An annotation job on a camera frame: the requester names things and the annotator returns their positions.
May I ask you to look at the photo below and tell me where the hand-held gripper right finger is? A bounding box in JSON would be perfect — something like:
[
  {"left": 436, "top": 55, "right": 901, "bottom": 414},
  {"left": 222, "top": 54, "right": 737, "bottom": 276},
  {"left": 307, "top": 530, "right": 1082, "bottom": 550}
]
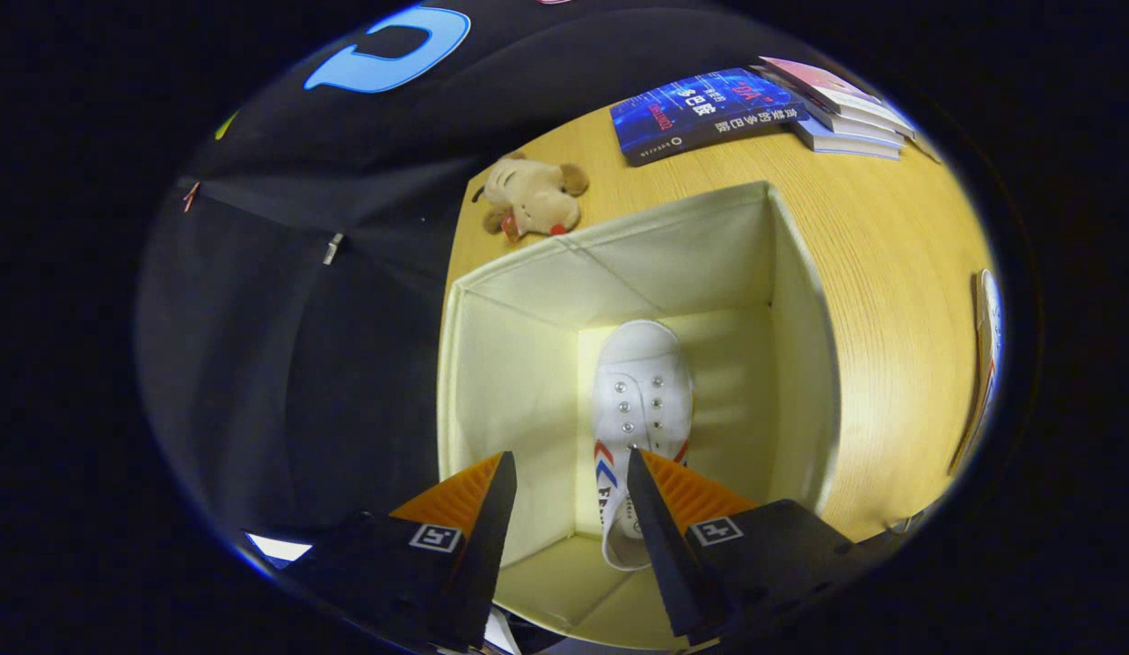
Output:
[{"left": 625, "top": 446, "right": 883, "bottom": 649}]

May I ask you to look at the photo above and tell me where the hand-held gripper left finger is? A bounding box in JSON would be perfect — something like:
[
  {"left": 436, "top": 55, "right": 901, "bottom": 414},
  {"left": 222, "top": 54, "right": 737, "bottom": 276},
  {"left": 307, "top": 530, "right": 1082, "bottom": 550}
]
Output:
[{"left": 277, "top": 451, "right": 519, "bottom": 651}]

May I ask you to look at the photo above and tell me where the cream fabric storage box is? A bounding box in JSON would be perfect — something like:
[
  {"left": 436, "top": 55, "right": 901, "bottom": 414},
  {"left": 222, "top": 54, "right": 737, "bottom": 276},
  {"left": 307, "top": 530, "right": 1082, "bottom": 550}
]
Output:
[{"left": 437, "top": 180, "right": 842, "bottom": 651}]

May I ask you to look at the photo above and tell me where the lit monitor screen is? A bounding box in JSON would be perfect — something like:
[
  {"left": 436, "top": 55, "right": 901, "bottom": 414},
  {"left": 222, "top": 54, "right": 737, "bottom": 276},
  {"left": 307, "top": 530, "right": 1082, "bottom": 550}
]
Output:
[{"left": 246, "top": 532, "right": 312, "bottom": 565}]

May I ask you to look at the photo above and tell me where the beige plush toy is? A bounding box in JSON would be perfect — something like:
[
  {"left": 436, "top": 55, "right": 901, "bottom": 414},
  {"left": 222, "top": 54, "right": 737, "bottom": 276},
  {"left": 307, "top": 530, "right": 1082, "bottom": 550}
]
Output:
[{"left": 473, "top": 150, "right": 590, "bottom": 245}]

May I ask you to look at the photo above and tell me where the blue cover book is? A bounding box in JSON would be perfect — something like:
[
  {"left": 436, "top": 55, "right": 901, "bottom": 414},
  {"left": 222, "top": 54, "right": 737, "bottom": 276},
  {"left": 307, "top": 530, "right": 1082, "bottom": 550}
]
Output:
[{"left": 610, "top": 66, "right": 811, "bottom": 167}]

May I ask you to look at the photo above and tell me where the light blue book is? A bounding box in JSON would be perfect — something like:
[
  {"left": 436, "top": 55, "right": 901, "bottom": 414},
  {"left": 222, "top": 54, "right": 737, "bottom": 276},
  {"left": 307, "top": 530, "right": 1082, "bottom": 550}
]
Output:
[{"left": 791, "top": 114, "right": 902, "bottom": 161}]

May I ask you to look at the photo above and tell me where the pink cover book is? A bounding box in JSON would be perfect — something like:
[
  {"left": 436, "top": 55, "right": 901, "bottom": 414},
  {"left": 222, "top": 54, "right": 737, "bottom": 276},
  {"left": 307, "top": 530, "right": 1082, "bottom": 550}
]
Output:
[{"left": 760, "top": 56, "right": 915, "bottom": 137}]

